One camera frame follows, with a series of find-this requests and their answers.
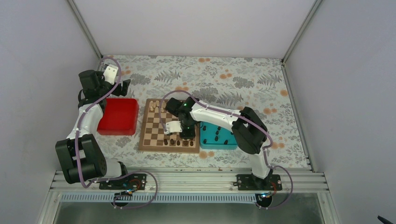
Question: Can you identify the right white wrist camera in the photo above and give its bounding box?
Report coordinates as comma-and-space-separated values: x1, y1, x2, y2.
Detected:
164, 121, 182, 135

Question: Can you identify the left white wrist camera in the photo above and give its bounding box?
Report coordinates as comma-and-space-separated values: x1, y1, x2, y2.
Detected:
103, 64, 119, 85

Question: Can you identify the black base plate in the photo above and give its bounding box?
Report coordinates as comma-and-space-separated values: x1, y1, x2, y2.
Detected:
233, 174, 283, 191
99, 173, 147, 190

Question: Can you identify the teal plastic tray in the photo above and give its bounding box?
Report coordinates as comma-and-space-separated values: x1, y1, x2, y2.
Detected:
200, 122, 238, 150

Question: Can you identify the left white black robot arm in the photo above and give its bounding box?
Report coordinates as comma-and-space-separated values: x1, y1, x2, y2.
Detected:
55, 64, 130, 189

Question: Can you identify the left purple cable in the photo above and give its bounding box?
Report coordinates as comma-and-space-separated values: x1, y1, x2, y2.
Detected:
74, 56, 159, 210

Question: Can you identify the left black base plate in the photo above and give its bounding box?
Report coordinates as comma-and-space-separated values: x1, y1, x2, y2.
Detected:
99, 173, 147, 190

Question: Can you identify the red plastic tray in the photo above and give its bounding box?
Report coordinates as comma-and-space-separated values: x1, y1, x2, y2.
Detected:
97, 98, 139, 136

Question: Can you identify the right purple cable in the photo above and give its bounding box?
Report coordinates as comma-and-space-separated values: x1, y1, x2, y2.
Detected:
158, 90, 294, 210

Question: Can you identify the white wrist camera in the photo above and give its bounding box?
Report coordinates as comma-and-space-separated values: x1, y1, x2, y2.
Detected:
164, 121, 182, 135
103, 64, 119, 85

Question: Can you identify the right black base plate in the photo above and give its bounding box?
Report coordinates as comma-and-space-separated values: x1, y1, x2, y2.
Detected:
233, 174, 283, 191

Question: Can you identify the floral patterned table mat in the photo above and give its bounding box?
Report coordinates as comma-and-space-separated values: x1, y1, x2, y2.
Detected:
96, 55, 308, 169

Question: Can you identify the aluminium rail frame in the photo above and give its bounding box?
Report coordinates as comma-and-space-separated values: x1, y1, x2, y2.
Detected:
49, 169, 329, 194

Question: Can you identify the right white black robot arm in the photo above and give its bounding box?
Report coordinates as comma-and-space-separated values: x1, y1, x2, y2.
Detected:
163, 97, 273, 190

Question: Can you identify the purple cable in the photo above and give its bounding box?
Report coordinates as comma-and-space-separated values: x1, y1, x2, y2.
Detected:
74, 56, 159, 210
158, 90, 294, 210

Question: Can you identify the wooden chess board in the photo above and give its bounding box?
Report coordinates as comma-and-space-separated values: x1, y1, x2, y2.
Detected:
138, 98, 200, 154

